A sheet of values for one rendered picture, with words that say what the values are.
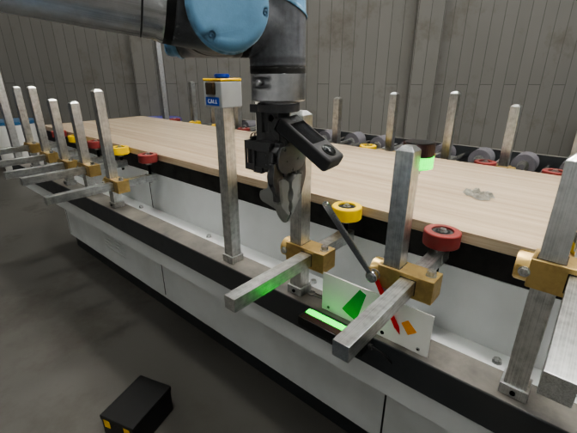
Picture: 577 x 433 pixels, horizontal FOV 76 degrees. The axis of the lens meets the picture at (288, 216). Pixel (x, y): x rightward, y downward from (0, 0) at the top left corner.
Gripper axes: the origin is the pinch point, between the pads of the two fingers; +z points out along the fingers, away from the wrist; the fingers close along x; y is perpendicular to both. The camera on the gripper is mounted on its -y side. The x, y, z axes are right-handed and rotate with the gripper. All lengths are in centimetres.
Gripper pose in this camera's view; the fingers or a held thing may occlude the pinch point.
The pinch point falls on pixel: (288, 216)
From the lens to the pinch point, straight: 67.9
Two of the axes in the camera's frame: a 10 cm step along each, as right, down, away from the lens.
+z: 0.0, 9.3, 3.7
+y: -7.7, -2.3, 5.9
